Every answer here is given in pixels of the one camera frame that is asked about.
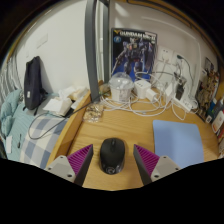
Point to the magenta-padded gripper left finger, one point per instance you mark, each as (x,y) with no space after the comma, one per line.
(63,166)

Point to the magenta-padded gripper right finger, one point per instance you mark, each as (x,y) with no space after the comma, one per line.
(161,166)

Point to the black computer mouse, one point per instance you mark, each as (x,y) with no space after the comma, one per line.
(112,155)

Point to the light blue mouse pad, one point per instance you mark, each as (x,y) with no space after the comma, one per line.
(178,140)

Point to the blue plaid quilt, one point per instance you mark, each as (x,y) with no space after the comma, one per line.
(43,140)

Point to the white tissue box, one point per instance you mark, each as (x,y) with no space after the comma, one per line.
(58,106)

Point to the clear snack bag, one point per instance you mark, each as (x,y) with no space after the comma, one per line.
(93,113)

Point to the white power strip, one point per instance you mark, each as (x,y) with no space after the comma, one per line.
(181,104)

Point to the teal blanket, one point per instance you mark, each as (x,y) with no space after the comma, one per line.
(8,113)

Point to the white charger block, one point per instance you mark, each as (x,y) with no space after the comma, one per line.
(142,88)

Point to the black hanging bag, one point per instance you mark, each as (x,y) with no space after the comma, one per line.
(33,83)

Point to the clear domed plastic container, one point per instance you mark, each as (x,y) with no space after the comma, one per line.
(121,87)

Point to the robot model kit box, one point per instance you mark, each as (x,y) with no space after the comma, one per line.
(133,53)

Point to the white wall socket panel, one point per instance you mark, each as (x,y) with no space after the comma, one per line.
(166,56)

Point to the grey metal frame post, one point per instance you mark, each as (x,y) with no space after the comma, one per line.
(91,50)

